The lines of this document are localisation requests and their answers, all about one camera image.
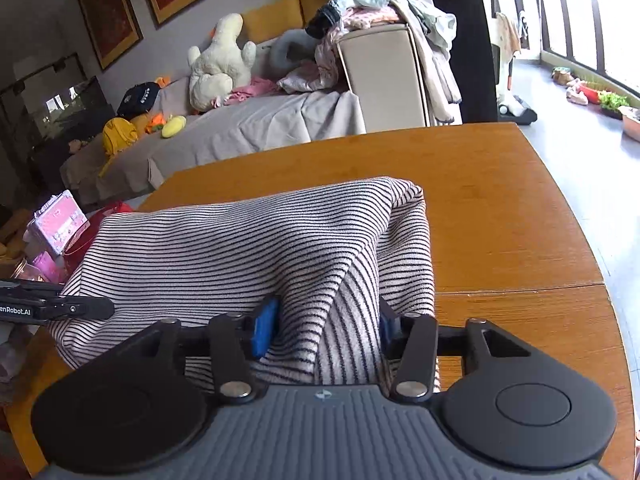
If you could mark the grey plush pillow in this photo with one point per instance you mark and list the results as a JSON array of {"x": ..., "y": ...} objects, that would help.
[{"x": 290, "y": 47}]

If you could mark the glass fish tank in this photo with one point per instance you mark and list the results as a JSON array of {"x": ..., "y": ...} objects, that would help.
[{"x": 60, "y": 105}]

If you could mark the pink basin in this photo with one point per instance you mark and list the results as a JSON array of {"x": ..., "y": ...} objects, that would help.
[{"x": 631, "y": 122}]

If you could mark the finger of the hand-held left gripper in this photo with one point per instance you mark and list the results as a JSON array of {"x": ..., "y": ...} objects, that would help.
[{"x": 82, "y": 308}]

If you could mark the hanging beige towel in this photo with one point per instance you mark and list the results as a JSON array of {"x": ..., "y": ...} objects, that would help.
[{"x": 507, "y": 35}]

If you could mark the black and white floor device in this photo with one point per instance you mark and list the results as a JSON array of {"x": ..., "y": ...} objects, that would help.
[{"x": 515, "y": 109}]

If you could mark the yellow-green plush toy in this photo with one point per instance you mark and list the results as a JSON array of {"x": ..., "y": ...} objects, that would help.
[{"x": 173, "y": 126}]

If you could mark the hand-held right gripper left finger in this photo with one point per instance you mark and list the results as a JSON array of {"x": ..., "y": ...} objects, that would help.
[{"x": 264, "y": 329}]

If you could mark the sofa with grey cover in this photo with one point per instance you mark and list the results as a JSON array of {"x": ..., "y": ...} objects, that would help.
[{"x": 280, "y": 120}]

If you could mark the large red framed picture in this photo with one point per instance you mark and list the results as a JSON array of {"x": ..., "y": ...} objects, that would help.
[{"x": 107, "y": 10}]

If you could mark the pink packet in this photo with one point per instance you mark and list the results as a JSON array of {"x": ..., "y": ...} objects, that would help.
[{"x": 42, "y": 266}]

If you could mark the pink cloth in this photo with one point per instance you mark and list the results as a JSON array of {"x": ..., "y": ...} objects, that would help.
[{"x": 250, "y": 91}]

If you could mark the green plant tray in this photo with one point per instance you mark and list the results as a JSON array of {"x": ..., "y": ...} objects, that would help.
[{"x": 614, "y": 102}]

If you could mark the yellow bag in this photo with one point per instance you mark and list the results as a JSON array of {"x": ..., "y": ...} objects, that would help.
[{"x": 120, "y": 135}]

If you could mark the beige chair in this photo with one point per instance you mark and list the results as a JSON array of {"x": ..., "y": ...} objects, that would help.
[{"x": 382, "y": 80}]

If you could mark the black white striped shirt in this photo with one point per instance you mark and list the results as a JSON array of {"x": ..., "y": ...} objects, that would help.
[{"x": 225, "y": 240}]

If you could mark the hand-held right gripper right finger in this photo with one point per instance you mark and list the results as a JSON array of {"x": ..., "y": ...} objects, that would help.
[{"x": 386, "y": 329}]

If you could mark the pink box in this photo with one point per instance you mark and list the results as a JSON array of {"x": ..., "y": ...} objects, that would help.
[{"x": 57, "y": 222}]

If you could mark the white plush duck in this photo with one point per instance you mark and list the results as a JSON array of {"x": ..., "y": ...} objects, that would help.
[{"x": 220, "y": 60}]

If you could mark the pile of mixed clothes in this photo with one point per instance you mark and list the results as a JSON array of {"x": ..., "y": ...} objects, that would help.
[{"x": 425, "y": 30}]

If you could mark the orange plush toy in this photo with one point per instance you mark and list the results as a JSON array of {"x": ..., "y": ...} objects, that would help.
[{"x": 156, "y": 124}]

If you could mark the red bag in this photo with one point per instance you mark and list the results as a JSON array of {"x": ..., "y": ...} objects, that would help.
[{"x": 107, "y": 210}]

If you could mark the small floor toys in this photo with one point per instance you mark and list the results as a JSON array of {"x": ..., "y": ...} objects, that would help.
[{"x": 570, "y": 85}]

